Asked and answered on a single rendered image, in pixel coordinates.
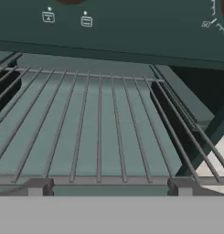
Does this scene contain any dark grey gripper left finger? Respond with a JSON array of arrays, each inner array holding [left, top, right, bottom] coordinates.
[[1, 177, 55, 197]]

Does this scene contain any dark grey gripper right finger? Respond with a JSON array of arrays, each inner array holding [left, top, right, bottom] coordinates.
[[166, 177, 224, 197]]

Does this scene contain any grey wire oven rack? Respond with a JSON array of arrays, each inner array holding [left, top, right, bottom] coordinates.
[[0, 51, 224, 186]]

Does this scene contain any dark green toaster oven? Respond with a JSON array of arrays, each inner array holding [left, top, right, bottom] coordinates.
[[0, 0, 224, 197]]

